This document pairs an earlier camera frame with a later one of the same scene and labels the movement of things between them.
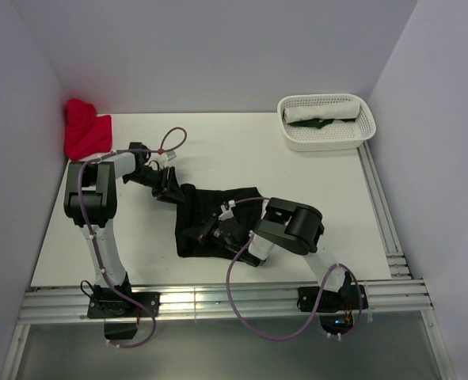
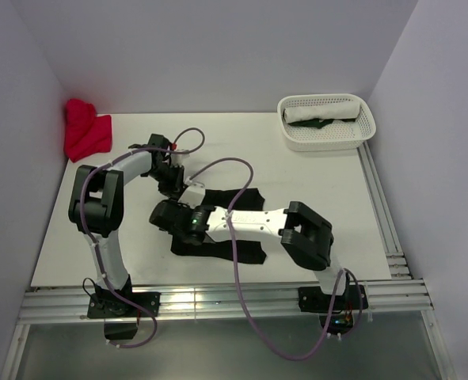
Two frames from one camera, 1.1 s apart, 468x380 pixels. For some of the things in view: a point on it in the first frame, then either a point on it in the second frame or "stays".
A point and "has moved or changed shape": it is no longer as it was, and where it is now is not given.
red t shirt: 85,133 stays
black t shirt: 194,203 has moved or changed shape
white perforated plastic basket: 325,122 stays
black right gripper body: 211,233 → 180,205
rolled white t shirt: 323,111 stays
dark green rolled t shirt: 319,123 stays
